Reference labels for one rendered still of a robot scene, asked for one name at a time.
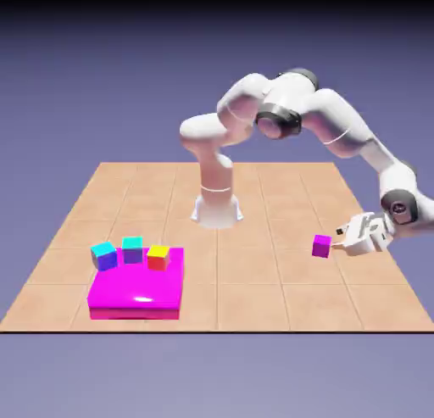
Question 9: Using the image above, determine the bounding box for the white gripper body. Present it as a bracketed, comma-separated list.
[342, 213, 375, 257]

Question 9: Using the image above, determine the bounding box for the small purple cube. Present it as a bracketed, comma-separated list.
[311, 234, 333, 259]

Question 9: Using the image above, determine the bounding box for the small yellow cube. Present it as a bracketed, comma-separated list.
[146, 244, 171, 272]

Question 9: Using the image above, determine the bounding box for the small cyan cube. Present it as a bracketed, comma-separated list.
[90, 241, 119, 272]
[121, 236, 144, 265]

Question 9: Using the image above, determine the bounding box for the large magenta box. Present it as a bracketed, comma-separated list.
[86, 247, 185, 321]

